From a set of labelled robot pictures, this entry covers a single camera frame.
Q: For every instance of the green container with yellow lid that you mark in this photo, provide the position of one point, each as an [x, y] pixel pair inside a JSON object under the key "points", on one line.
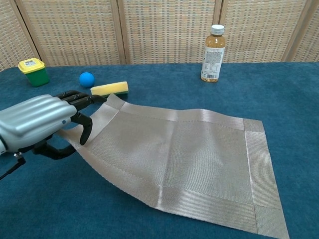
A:
{"points": [[33, 72]]}

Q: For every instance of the blue carpet table cover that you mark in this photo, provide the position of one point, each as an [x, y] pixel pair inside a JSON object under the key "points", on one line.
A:
{"points": [[62, 199]]}

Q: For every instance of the yellow sponge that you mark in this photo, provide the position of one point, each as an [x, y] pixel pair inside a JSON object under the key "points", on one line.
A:
{"points": [[112, 87]]}

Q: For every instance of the woven bamboo folding screen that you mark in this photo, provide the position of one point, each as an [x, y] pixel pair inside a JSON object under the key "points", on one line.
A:
{"points": [[162, 30]]}

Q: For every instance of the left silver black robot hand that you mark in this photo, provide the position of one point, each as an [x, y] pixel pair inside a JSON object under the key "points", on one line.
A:
{"points": [[35, 119]]}

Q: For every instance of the blue ball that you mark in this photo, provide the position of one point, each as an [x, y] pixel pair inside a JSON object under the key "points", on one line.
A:
{"points": [[87, 80]]}

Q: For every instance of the tea bottle with white cap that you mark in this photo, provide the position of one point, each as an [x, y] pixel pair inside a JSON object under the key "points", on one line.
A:
{"points": [[213, 59]]}

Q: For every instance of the brown woven placemat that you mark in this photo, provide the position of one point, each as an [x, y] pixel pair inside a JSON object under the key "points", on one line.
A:
{"points": [[199, 161]]}

